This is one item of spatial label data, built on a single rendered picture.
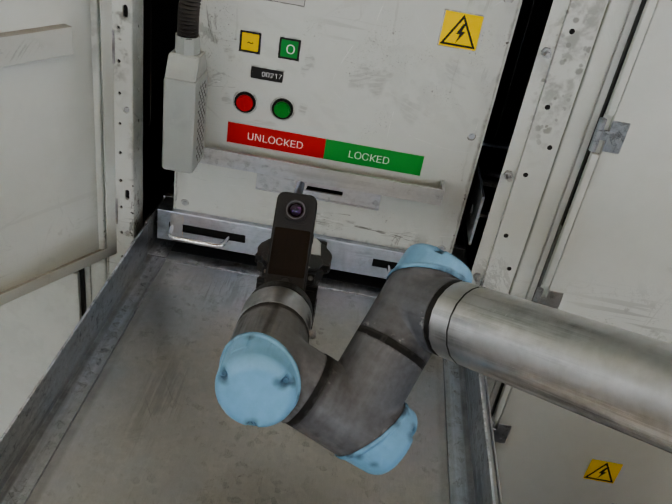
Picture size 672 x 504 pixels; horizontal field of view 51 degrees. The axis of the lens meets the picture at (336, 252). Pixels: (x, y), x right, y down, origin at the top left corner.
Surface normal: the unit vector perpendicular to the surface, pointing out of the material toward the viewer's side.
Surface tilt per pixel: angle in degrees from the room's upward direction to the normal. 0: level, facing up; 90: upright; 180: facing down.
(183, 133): 90
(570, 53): 90
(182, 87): 90
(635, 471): 90
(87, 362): 0
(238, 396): 80
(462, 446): 0
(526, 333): 51
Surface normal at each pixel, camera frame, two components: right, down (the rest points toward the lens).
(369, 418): 0.31, -0.11
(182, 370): 0.15, -0.84
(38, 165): 0.80, 0.41
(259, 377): -0.07, 0.40
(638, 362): -0.50, -0.62
